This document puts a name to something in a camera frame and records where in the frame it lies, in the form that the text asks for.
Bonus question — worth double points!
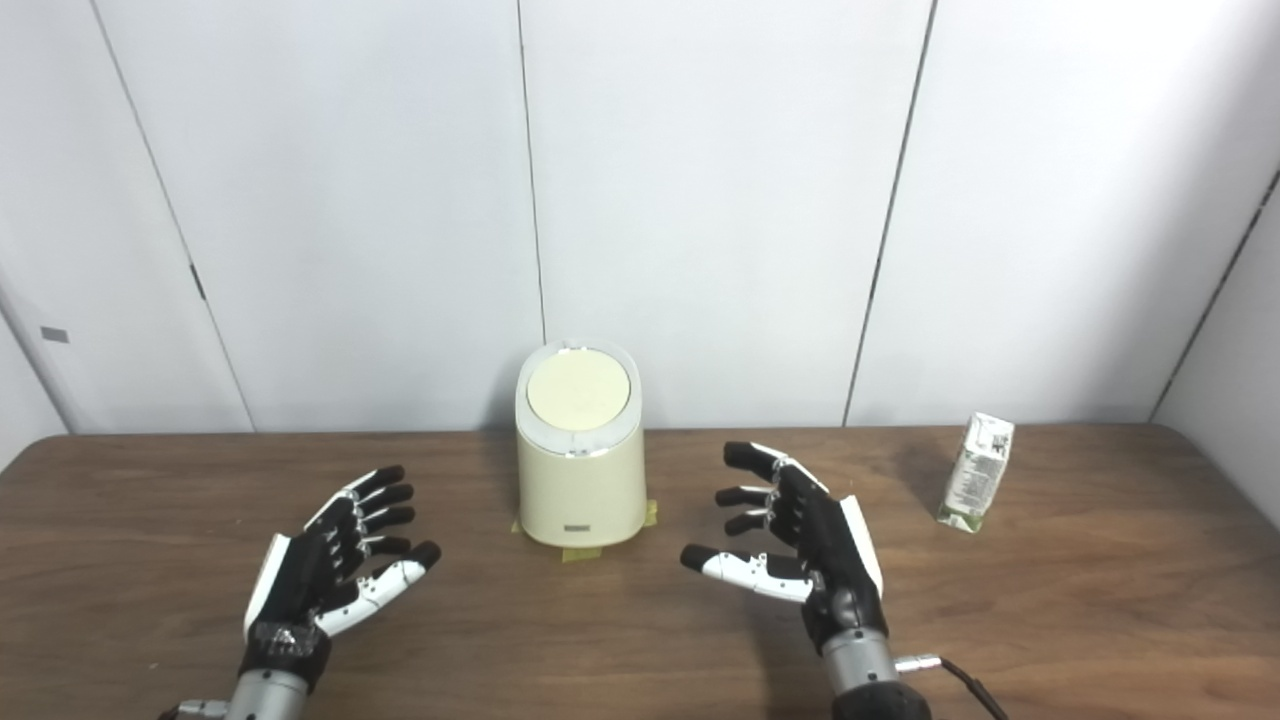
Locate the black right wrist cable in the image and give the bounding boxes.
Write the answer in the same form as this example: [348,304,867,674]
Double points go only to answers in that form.
[895,654,1011,720]

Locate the cream round bin lid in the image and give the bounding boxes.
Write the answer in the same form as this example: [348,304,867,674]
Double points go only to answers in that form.
[526,347,632,433]

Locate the white green milk carton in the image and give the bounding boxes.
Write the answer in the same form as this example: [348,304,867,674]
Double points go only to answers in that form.
[937,412,1015,533]

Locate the cream-colored round bin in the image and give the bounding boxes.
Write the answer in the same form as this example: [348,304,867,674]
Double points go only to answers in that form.
[514,340,645,548]

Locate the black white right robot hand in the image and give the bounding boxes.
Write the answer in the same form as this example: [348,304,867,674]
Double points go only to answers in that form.
[681,441,889,656]

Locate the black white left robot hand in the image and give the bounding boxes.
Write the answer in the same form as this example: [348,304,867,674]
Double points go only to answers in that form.
[240,465,442,691]

